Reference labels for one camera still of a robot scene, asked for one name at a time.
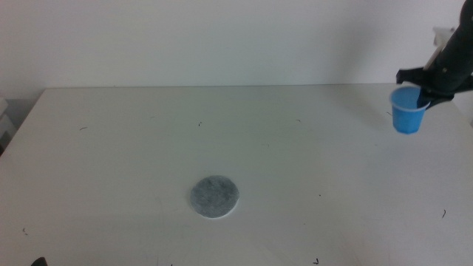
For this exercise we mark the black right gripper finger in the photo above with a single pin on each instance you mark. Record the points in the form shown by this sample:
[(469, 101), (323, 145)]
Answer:
[(441, 101), (424, 99)]

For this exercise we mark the round grey felt cup mat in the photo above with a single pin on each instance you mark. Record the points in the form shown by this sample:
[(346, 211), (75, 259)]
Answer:
[(214, 197)]

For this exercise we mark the blue plastic cup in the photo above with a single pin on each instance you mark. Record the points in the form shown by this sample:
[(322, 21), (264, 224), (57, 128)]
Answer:
[(406, 118)]

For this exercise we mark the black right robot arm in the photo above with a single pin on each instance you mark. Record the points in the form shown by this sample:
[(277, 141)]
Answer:
[(468, 13)]

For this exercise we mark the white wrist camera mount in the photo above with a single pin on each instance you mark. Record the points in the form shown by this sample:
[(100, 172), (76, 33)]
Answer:
[(440, 38)]

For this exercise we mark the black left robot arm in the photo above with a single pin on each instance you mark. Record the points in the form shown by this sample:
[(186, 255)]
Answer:
[(39, 262)]

